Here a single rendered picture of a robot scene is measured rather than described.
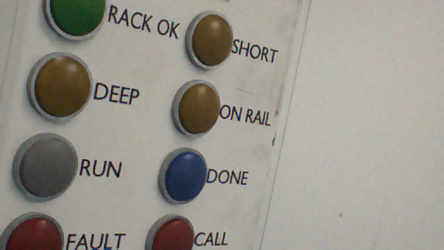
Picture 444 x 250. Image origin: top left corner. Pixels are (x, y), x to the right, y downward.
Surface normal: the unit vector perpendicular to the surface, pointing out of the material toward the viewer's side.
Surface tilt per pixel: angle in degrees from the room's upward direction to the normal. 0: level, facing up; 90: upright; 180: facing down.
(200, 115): 93
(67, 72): 87
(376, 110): 90
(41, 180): 92
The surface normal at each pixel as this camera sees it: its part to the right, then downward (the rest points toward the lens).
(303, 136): -0.63, -0.09
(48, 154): 0.66, 0.12
